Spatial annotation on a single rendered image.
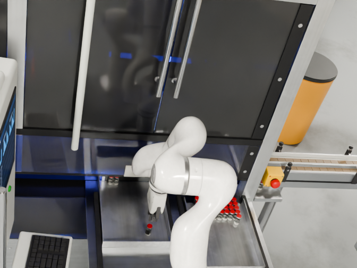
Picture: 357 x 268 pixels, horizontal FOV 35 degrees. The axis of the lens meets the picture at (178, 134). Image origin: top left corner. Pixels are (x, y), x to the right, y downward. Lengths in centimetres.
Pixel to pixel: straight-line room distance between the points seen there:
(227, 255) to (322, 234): 160
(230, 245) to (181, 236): 78
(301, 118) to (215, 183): 270
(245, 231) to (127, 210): 48
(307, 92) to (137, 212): 203
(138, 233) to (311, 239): 171
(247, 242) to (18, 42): 115
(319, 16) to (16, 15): 97
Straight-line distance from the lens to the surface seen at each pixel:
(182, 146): 150
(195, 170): 146
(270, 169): 240
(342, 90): 519
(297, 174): 260
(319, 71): 403
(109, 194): 231
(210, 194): 148
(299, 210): 383
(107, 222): 222
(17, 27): 183
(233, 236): 229
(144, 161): 183
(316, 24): 198
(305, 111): 410
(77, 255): 260
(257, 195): 249
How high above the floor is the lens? 256
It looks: 39 degrees down
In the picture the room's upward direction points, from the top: 15 degrees clockwise
